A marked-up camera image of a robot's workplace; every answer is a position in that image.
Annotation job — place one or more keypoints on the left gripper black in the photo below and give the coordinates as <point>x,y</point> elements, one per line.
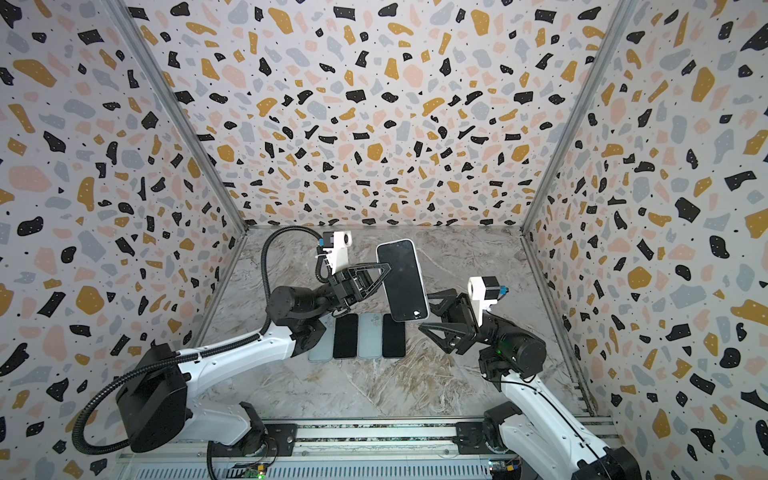
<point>351,286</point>

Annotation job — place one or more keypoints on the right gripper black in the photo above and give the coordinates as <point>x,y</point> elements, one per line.
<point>466,321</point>

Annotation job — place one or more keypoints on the left corner aluminium post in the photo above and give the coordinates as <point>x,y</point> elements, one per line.
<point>121,18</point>

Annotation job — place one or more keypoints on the right corner aluminium post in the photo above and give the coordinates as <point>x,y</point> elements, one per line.
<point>616,26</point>

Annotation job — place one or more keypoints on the white ribbed cable tray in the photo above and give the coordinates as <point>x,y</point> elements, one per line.
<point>427,469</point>

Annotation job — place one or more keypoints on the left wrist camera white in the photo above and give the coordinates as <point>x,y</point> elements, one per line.
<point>333,248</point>

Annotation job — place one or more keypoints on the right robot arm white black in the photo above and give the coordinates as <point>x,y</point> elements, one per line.
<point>532,423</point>

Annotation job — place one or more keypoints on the corner aluminium post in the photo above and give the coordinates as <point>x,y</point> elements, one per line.
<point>121,18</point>
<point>616,26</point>

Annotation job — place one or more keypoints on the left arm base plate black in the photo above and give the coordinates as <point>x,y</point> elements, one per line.
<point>271,441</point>

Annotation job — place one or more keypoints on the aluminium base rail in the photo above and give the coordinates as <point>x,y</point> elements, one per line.
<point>354,440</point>

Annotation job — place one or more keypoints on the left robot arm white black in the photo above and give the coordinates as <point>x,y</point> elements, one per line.
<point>159,400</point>

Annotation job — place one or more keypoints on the white phone case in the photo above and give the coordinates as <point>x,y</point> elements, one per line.
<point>403,281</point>

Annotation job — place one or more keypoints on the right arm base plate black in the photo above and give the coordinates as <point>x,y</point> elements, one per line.
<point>473,438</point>

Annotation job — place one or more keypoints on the black phone blue back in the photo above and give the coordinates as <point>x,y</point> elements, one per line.
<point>345,344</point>

